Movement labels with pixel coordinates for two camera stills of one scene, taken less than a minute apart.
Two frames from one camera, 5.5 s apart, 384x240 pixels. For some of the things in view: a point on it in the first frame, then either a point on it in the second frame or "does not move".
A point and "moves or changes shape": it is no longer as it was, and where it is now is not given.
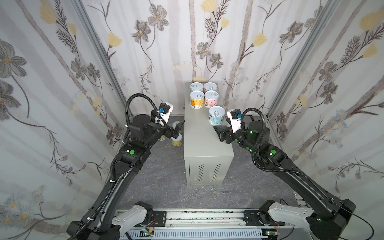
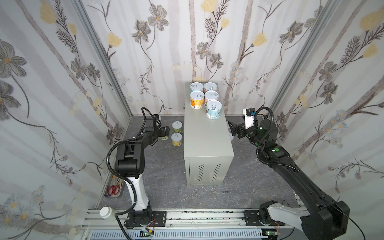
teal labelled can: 196,86 does not move
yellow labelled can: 197,99 does not move
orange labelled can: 210,86 does not move
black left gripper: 173,131 to 163,131
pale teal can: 216,113 moves or changes shape
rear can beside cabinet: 174,124 does not move
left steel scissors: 196,190 does not move
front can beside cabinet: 177,141 does not move
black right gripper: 227,135 to 237,130
